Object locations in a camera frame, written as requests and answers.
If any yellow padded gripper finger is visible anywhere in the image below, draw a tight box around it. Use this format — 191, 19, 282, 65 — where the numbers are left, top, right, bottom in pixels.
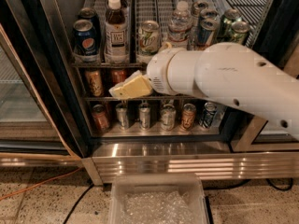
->
158, 42, 172, 52
109, 70, 152, 99

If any brown iced tea bottle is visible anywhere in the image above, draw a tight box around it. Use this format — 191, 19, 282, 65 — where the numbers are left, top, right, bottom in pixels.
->
105, 0, 128, 63

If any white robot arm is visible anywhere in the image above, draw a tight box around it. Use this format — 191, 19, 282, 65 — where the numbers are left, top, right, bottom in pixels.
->
109, 43, 299, 139

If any orange can middle shelf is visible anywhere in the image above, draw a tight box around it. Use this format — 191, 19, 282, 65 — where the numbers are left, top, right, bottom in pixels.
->
111, 69, 127, 85

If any orange can shelf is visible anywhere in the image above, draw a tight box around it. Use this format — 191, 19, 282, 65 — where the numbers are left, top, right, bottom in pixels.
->
92, 105, 110, 131
111, 69, 127, 85

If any clear water bottle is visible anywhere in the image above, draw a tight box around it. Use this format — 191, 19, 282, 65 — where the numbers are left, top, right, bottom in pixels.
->
167, 1, 192, 48

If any silver can bottom shelf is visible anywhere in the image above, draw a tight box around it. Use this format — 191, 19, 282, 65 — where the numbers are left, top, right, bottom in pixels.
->
116, 103, 129, 130

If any grey can bottom shelf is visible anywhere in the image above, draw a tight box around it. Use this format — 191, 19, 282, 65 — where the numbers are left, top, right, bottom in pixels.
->
161, 104, 176, 131

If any tan can middle shelf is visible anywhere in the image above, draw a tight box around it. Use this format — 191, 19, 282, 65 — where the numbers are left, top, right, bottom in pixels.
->
85, 69, 104, 97

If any tan can shelf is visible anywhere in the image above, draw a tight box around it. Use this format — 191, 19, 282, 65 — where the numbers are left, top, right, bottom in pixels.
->
85, 69, 104, 97
180, 104, 196, 130

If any orange can bottom shelf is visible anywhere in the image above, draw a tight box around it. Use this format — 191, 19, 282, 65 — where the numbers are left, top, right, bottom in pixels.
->
92, 105, 110, 131

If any tan can bottom shelf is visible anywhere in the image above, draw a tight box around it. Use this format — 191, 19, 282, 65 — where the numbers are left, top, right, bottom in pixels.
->
180, 104, 196, 130

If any stainless fridge cabinet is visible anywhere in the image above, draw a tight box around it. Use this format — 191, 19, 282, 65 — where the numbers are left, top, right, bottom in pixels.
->
0, 0, 299, 185

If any glass fridge door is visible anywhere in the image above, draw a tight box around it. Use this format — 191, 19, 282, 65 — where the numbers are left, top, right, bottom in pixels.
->
0, 25, 80, 166

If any green white 7up can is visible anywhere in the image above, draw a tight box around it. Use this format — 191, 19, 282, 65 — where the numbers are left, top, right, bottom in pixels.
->
136, 21, 160, 63

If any front blue silver can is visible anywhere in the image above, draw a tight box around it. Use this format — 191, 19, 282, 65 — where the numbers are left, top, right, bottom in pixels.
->
196, 19, 219, 49

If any blue silver can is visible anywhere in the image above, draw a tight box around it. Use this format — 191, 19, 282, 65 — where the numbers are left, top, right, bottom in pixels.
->
196, 19, 219, 49
198, 8, 218, 24

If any rear silver can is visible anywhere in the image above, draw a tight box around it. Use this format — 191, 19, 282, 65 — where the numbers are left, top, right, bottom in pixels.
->
191, 1, 208, 27

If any middle blue silver can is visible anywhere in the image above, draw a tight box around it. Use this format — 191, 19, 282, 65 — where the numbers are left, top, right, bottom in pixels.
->
198, 8, 218, 24

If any front blue Pepsi can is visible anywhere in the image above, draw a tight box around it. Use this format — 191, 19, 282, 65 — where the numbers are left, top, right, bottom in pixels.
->
73, 20, 98, 62

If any rear green can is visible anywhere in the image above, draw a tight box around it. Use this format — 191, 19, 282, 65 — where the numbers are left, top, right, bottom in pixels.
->
217, 8, 242, 42

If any front green can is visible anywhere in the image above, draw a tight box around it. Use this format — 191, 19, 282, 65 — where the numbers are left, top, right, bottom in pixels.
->
230, 21, 250, 45

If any blue white can bottom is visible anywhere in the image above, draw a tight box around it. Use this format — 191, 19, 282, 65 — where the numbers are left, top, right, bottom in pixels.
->
199, 102, 217, 129

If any rear dark Pepsi can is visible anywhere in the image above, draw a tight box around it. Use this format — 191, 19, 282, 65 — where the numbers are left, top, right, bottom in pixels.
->
78, 7, 101, 44

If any clear plastic bin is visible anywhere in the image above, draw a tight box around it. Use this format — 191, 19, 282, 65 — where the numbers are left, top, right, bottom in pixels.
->
107, 174, 210, 224

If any orange cable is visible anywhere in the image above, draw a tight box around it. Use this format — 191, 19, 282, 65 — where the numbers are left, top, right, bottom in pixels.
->
0, 166, 84, 202

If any black cable left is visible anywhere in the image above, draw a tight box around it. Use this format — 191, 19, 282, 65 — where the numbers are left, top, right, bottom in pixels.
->
62, 184, 95, 224

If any black cable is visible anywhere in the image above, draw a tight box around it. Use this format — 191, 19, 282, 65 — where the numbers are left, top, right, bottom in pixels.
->
62, 184, 95, 224
203, 177, 294, 192

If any black cable right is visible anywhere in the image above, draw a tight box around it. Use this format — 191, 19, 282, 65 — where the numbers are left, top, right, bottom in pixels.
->
203, 177, 294, 192

